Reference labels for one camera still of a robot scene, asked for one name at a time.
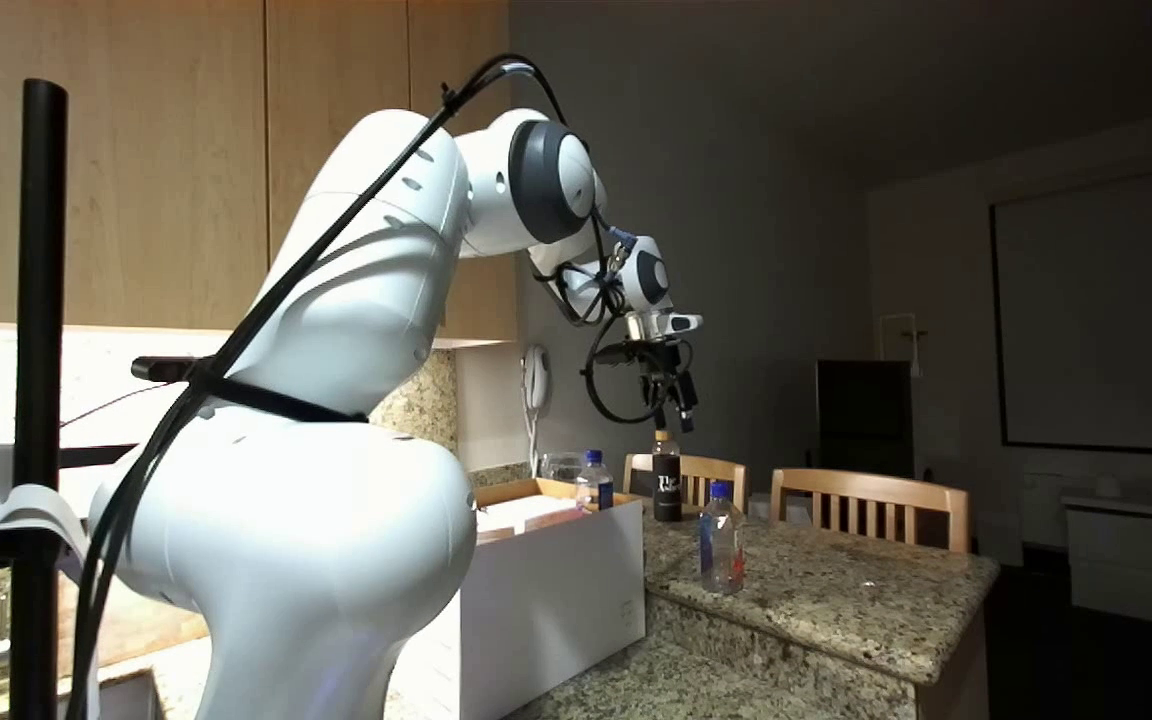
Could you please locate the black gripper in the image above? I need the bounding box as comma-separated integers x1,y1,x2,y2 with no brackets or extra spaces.
640,360,705,437

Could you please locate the clear blue-cap water bottle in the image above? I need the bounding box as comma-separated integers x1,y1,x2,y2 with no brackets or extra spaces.
691,478,753,596

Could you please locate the white cardboard storage box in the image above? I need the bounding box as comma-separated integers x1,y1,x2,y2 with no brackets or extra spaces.
457,478,653,720

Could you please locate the dark bottle with label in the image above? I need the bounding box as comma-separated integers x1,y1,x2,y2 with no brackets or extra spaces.
649,428,689,525

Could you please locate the light wooden slatted chair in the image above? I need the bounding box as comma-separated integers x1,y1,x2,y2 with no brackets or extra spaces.
619,452,753,520
766,464,976,561

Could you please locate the black television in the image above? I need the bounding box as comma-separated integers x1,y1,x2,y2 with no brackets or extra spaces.
810,354,921,479

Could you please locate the white low cabinet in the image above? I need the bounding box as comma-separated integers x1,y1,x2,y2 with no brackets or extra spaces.
1062,494,1152,631

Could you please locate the white clamp on pole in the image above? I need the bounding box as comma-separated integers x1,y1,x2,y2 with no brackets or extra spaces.
0,479,97,574

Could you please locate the black stand pole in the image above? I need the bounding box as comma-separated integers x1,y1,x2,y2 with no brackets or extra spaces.
8,75,76,720

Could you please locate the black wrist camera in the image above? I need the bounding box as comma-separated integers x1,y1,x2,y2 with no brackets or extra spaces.
597,340,689,372

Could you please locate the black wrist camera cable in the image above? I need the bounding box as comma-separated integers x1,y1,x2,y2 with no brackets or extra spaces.
580,235,661,433

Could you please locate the white wall phone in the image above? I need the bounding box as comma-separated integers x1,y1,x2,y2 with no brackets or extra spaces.
521,343,556,420

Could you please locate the black strap around arm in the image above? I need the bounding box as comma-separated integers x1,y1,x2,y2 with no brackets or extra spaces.
130,354,377,428

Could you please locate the large wall projection screen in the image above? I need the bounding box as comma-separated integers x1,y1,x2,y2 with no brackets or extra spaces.
989,155,1152,455

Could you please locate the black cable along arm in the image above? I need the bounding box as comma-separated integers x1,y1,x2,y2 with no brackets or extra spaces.
67,53,566,720

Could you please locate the wooden wall cabinet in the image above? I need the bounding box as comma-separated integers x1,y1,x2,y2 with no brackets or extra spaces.
0,0,516,340

